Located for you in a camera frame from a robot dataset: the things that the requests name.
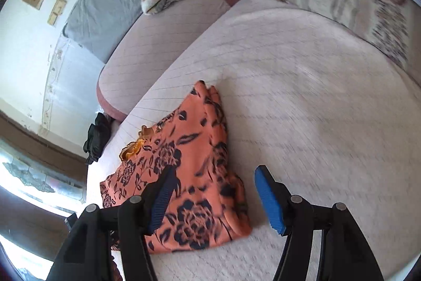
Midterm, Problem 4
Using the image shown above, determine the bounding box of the wooden glass door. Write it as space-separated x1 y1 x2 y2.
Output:
1 114 87 280

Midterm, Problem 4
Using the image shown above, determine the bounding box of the pink quilted bolster cushion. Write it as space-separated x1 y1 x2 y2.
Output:
96 0 240 122

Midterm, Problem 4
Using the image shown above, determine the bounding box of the beige wall switch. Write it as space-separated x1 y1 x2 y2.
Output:
47 0 67 26

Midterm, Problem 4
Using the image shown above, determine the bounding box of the grey pillow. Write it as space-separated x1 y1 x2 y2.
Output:
62 0 142 63

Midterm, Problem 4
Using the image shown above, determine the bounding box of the black clothing pile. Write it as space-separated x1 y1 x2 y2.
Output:
83 113 113 165

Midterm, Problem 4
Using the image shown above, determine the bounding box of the orange floral garment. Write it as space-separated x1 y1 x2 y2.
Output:
100 81 252 253

